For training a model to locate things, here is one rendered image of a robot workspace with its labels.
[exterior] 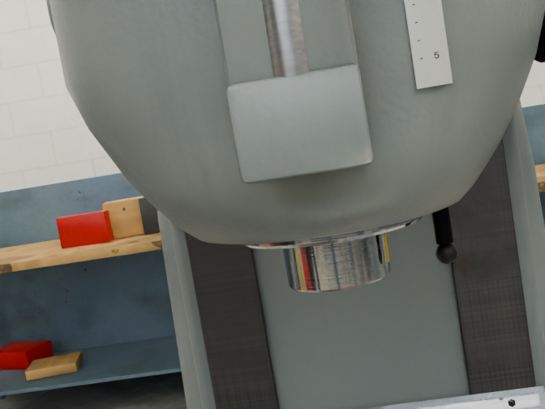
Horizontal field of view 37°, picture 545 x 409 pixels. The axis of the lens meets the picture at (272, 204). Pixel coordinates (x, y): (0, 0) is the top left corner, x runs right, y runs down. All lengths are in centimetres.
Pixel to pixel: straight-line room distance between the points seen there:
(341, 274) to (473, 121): 10
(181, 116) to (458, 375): 55
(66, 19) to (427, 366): 55
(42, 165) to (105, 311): 94
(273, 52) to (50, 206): 467
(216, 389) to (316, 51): 58
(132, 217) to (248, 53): 402
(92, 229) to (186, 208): 393
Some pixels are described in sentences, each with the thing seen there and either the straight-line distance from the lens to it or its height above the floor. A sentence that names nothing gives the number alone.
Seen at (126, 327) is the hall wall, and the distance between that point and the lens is 490.
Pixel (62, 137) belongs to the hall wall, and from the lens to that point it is 485.
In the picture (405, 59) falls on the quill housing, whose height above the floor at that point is 137.
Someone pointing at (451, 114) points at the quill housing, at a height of 135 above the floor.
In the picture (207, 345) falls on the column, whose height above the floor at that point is 116.
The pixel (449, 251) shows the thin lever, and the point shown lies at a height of 129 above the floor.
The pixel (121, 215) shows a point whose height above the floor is 100.
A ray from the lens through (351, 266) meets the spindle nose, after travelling 35.
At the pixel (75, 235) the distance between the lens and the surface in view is 426.
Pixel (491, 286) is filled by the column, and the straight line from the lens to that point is 76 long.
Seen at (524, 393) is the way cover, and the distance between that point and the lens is 80.
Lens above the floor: 136
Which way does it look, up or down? 6 degrees down
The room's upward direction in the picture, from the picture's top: 9 degrees counter-clockwise
